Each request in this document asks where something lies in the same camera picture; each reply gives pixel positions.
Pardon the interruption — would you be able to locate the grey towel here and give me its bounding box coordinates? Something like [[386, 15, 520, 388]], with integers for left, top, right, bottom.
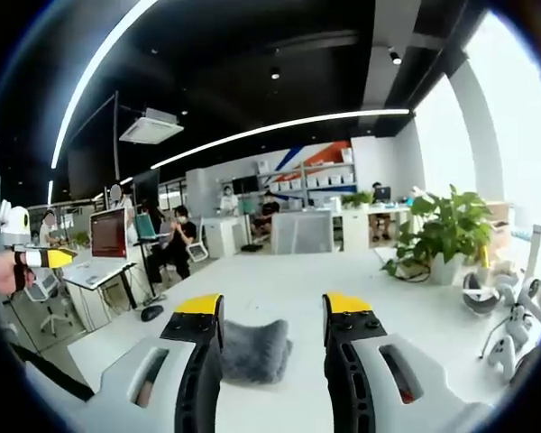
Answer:
[[220, 318, 294, 385]]

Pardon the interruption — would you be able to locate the person's left hand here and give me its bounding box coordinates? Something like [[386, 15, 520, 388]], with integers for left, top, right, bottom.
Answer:
[[0, 251, 36, 295]]

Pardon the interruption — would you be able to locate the white swivel office chair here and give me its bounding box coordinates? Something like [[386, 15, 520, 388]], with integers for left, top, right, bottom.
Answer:
[[23, 266, 75, 337]]

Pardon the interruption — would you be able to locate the white desk with black leg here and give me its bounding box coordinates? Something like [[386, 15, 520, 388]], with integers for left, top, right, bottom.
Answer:
[[61, 257, 140, 333]]

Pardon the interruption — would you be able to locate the white computer monitor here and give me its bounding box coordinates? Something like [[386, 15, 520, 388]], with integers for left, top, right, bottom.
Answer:
[[88, 207, 130, 261]]

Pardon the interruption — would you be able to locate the teal chair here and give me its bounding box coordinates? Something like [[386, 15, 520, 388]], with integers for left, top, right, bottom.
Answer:
[[133, 212, 162, 241]]

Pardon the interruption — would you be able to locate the white hand controller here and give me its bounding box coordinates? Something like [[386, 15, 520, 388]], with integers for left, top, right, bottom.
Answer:
[[485, 335, 520, 379], [506, 303, 532, 345]]

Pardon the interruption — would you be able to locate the white plant pot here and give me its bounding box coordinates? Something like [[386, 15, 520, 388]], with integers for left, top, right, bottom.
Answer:
[[429, 251, 466, 287]]

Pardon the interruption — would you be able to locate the ceiling air conditioner unit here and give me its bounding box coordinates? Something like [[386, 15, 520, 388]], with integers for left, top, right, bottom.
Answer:
[[117, 106, 186, 146]]

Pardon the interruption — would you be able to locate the long ceiling light strip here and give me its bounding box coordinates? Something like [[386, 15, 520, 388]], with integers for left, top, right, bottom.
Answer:
[[150, 107, 411, 170], [49, 0, 160, 170]]

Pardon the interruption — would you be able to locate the green leafy potted plant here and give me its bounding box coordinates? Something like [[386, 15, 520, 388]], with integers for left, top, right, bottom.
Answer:
[[380, 183, 496, 279]]

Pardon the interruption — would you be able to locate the small green plant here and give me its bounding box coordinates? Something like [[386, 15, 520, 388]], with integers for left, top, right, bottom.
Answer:
[[341, 190, 375, 211]]

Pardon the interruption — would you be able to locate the white upright stand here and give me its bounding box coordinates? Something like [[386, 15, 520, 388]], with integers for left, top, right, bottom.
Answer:
[[519, 224, 541, 290]]

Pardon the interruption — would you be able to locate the storage shelf with white boxes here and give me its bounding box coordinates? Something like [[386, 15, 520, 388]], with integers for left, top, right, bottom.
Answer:
[[255, 159, 358, 209]]

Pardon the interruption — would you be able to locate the black strap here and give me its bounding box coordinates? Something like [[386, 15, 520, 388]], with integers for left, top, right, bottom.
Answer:
[[7, 340, 96, 403]]

